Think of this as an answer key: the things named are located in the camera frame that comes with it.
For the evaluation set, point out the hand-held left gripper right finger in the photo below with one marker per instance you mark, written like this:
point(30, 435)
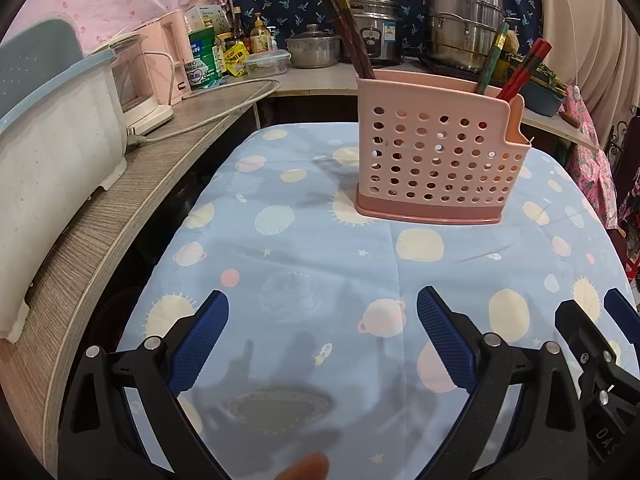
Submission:
point(445, 345)

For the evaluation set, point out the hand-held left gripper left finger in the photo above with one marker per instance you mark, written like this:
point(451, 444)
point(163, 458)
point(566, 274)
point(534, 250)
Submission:
point(200, 345)

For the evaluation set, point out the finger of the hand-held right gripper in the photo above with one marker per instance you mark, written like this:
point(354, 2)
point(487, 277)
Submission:
point(620, 310)
point(575, 322)

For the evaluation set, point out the pink perforated utensil holder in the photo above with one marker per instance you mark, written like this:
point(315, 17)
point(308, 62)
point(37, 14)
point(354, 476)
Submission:
point(430, 160)

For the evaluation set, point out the green chopstick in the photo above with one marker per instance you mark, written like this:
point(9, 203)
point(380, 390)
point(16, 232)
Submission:
point(492, 57)

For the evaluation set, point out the brown chopstick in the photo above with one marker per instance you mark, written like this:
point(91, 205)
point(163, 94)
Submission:
point(352, 27)

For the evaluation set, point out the person's left hand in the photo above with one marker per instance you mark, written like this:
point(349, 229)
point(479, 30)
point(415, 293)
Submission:
point(305, 467)

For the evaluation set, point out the pink floral garment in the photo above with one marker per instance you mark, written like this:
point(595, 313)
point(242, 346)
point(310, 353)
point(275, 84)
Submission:
point(595, 180)

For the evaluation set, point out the blue planet print tablecloth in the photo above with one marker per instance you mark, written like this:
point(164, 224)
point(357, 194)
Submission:
point(310, 260)

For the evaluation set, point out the wooden counter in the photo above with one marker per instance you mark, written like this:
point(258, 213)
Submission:
point(100, 200)

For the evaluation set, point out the blue basin with vegetables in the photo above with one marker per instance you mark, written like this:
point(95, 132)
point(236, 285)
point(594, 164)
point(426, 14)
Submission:
point(542, 100)

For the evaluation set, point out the white and blue plastic bin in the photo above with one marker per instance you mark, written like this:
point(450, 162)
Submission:
point(50, 170)

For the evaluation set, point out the white clear-top kitchen appliance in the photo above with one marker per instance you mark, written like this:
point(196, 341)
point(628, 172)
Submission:
point(145, 115)

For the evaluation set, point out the black induction cooker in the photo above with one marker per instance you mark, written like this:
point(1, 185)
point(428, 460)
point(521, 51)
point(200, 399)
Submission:
point(435, 66)

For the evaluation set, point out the beige curtain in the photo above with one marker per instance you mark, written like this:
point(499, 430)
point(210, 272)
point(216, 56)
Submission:
point(590, 25)

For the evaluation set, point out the yellowish sponge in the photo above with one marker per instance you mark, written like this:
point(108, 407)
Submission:
point(511, 42)

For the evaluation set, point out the yellow snack packet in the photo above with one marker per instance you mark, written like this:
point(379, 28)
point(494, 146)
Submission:
point(236, 57)

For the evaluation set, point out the clear food container green lid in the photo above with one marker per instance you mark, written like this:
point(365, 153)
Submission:
point(267, 62)

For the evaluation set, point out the pink electric kettle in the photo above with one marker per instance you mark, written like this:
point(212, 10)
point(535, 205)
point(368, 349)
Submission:
point(170, 55)

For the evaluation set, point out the green tin can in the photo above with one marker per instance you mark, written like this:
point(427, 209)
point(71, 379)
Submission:
point(205, 45)

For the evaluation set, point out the soap pump bottle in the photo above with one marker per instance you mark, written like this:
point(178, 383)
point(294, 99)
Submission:
point(259, 35)

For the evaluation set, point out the small steel pot with lid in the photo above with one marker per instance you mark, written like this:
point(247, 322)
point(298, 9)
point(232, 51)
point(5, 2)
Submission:
point(312, 50)

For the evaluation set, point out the large stacked steel steamer pot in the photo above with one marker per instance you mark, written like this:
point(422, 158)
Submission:
point(460, 25)

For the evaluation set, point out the dark sauce bottle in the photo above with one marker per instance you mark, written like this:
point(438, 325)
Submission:
point(238, 25)

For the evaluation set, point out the steel rice cooker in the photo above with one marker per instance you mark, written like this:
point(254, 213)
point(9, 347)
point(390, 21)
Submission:
point(380, 25)

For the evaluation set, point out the white carton box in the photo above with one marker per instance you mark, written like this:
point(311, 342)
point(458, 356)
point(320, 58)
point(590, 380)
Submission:
point(207, 15)

